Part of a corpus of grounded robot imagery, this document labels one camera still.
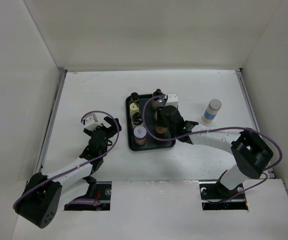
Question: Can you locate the black cap pepper grinder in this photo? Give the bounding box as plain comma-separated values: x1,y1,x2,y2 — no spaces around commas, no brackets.
154,99,166,121

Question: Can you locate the pink cap seasoning shaker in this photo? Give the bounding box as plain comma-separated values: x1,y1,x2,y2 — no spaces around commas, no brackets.
155,125,168,135

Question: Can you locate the small dark cap bottle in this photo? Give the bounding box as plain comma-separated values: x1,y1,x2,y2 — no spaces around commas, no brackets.
151,88,165,110

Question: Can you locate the black top grinder bottle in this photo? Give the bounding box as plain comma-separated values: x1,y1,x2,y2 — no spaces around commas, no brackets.
131,112,143,129

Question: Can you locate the yellow cap seasoning shaker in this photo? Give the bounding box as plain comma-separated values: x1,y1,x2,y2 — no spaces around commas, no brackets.
129,102,140,117

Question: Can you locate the white cap dark spice jar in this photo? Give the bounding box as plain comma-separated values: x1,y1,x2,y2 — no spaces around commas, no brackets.
133,126,147,146

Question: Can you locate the small brown spice bottle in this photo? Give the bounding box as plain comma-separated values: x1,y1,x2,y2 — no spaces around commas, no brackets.
130,92,139,103

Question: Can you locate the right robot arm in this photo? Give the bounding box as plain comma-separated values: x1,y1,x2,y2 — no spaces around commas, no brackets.
157,106,274,200

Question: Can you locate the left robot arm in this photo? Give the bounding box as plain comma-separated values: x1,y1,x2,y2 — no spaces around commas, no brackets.
12,114,122,229

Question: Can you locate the black rectangular tray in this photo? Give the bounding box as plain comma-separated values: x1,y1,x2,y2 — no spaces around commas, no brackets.
125,96,176,152

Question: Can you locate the blue label silver cap jar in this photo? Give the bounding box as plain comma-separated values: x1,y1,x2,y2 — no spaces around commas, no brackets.
202,99,222,123

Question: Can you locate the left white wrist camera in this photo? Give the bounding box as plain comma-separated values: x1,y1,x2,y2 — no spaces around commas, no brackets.
81,113,101,131

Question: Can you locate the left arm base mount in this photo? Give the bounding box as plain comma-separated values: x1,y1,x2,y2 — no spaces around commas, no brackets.
63,176,112,212

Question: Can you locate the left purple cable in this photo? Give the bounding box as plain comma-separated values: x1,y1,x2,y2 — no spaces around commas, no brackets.
12,111,122,210

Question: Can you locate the purple cable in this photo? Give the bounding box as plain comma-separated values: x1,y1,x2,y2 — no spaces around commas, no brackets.
142,94,283,205
12,111,122,210

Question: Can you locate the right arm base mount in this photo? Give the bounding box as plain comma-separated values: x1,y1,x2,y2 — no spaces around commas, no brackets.
199,180,248,211

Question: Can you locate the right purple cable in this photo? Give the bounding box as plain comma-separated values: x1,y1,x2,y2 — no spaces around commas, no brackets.
142,94,283,205

